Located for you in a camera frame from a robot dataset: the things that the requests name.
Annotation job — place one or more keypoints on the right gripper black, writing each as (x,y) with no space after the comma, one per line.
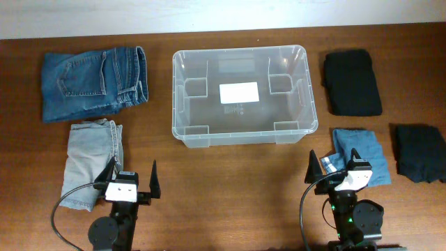
(311,173)

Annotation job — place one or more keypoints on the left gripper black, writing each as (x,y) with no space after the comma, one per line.
(143,198)

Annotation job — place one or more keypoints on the blue denim garment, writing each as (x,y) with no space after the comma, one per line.
(366,144)

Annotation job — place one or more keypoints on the black garment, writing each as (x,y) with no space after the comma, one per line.
(351,83)

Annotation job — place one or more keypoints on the dark navy garment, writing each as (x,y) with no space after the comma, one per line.
(421,153)

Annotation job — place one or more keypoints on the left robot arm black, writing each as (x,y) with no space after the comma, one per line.
(116,231)

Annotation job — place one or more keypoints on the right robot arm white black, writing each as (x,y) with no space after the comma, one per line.
(357,222)

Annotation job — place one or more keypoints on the clear plastic storage container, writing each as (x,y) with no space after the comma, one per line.
(285,113)

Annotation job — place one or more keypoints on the white label in container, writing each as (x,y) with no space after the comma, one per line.
(239,93)

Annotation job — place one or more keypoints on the light grey folded jeans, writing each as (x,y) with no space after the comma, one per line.
(91,145)

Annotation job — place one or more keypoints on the dark blue folded jeans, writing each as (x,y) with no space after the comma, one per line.
(93,84)

